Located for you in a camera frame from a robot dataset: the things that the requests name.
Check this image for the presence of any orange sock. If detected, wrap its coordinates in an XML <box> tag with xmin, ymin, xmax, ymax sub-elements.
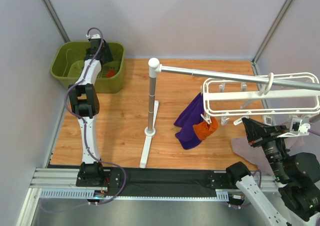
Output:
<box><xmin>193</xmin><ymin>117</ymin><xmax>219</xmax><ymax>141</ymax></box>
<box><xmin>105</xmin><ymin>68</ymin><xmax>116</xmax><ymax>78</ymax></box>

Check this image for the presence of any white clip sock hanger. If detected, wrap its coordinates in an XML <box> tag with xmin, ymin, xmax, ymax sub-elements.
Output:
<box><xmin>201</xmin><ymin>72</ymin><xmax>320</xmax><ymax>125</ymax></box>

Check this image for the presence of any purple cloth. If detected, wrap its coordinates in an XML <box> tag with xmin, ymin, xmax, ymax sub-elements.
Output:
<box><xmin>173</xmin><ymin>93</ymin><xmax>204</xmax><ymax>150</ymax></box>

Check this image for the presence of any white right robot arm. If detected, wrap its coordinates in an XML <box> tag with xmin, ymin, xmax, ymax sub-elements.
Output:
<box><xmin>226</xmin><ymin>118</ymin><xmax>320</xmax><ymax>226</ymax></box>

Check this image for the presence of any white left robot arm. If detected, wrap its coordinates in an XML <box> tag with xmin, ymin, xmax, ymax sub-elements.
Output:
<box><xmin>67</xmin><ymin>34</ymin><xmax>112</xmax><ymax>187</ymax></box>

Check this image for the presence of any pale lilac hanging cloth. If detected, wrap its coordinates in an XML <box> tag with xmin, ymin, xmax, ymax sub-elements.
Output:
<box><xmin>231</xmin><ymin>124</ymin><xmax>296</xmax><ymax>182</ymax></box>

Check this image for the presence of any green plastic laundry basket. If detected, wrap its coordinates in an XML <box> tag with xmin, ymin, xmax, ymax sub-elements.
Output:
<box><xmin>50</xmin><ymin>41</ymin><xmax>126</xmax><ymax>93</ymax></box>

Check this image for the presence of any white and grey drying rack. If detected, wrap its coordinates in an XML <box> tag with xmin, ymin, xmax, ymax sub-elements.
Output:
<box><xmin>139</xmin><ymin>58</ymin><xmax>320</xmax><ymax>168</ymax></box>

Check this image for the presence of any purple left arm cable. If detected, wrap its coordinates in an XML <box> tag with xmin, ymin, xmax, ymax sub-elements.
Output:
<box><xmin>63</xmin><ymin>27</ymin><xmax>127</xmax><ymax>206</ymax></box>

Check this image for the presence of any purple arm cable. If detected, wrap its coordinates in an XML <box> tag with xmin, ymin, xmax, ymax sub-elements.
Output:
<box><xmin>228</xmin><ymin>128</ymin><xmax>320</xmax><ymax>210</ymax></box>
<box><xmin>63</xmin><ymin>27</ymin><xmax>127</xmax><ymax>206</ymax></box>

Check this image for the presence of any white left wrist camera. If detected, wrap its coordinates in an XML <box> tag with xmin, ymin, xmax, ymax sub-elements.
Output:
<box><xmin>86</xmin><ymin>34</ymin><xmax>101</xmax><ymax>41</ymax></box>

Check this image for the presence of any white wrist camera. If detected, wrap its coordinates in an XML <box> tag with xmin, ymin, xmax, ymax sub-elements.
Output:
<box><xmin>86</xmin><ymin>34</ymin><xmax>101</xmax><ymax>41</ymax></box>
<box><xmin>278</xmin><ymin>117</ymin><xmax>311</xmax><ymax>138</ymax></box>

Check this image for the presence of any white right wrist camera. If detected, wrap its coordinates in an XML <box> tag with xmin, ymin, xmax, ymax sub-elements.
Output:
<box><xmin>278</xmin><ymin>117</ymin><xmax>311</xmax><ymax>138</ymax></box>

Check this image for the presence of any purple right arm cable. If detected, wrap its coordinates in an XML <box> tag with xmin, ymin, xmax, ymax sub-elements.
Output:
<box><xmin>228</xmin><ymin>128</ymin><xmax>320</xmax><ymax>210</ymax></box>

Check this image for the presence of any aluminium mounting rail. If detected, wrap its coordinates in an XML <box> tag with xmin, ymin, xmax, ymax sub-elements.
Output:
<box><xmin>29</xmin><ymin>168</ymin><xmax>293</xmax><ymax>201</ymax></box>

